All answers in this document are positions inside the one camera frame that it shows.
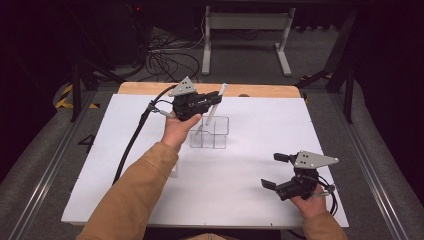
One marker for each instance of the white metal stand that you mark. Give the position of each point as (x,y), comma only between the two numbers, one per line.
(246,21)

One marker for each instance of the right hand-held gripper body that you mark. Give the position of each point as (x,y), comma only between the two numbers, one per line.
(300,185)

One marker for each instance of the person's left hand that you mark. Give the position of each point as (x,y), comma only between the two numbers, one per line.
(176,133)

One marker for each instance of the thin white pen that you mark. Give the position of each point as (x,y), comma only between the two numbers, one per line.
(213,113)

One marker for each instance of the white table sheet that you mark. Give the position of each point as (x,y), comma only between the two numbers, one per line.
(250,186)

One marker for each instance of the black metal stand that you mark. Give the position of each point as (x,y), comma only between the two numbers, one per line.
(348,83)
(78,86)

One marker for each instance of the person's tan jacket torso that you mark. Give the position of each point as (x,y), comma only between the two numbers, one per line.
(206,237)

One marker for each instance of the yellow black floor tape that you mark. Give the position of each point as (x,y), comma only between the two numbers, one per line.
(65,98)

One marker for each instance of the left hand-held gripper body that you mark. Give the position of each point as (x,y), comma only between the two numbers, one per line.
(186,103)

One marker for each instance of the person's right hand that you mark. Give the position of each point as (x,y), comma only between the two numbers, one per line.
(311,205)

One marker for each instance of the aluminium floor rail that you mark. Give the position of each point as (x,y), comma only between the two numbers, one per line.
(363,160)
(50,170)

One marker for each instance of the clear plastic pen holder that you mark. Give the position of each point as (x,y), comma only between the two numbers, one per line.
(216,136)

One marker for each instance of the wooden table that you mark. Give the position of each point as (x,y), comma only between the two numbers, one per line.
(260,90)

